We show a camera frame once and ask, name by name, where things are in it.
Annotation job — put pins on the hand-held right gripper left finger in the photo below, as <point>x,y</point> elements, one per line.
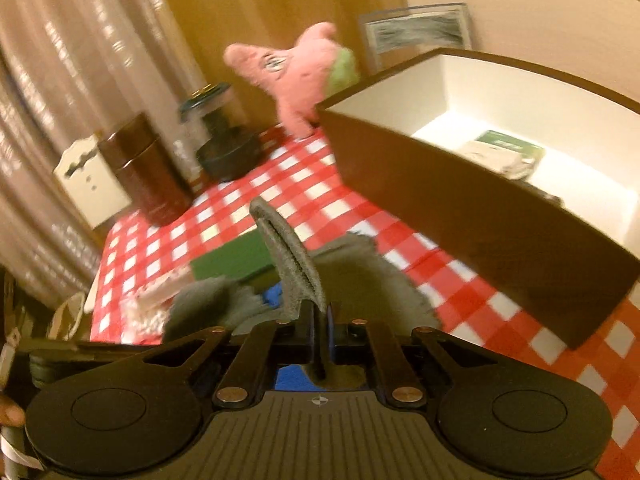
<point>300,342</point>

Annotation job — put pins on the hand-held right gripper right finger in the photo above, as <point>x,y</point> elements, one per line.
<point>350,345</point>

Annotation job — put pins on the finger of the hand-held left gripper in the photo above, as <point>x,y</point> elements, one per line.
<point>75,349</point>

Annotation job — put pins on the grey sock with blue toe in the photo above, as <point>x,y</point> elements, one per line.
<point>295,260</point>

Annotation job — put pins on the pink patterned packet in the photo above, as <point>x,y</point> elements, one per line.
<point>165,290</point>

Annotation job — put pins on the brown cardboard box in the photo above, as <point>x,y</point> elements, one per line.
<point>500,240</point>

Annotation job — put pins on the packaged white socks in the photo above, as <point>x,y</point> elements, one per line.
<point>505,155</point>

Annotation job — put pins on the person's left hand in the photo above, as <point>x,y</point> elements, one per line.
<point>11,410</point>

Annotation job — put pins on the beige basket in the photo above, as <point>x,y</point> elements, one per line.
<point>67,312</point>

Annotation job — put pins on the green sponge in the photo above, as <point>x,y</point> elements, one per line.
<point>235,260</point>

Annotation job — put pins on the red checked tablecloth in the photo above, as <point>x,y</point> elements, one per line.
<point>300,170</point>

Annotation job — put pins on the brown metal canister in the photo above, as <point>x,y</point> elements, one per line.
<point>150,175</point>

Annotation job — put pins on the glass jar with dark lid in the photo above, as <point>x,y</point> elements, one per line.
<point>225,150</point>

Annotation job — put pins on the beige patterned curtain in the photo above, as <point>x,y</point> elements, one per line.
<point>75,85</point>

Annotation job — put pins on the pink starfish plush toy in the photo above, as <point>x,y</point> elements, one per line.
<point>300,75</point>

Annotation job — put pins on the framed picture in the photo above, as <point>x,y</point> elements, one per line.
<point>415,30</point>

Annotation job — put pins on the wooden door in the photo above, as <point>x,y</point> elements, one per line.
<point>260,20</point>

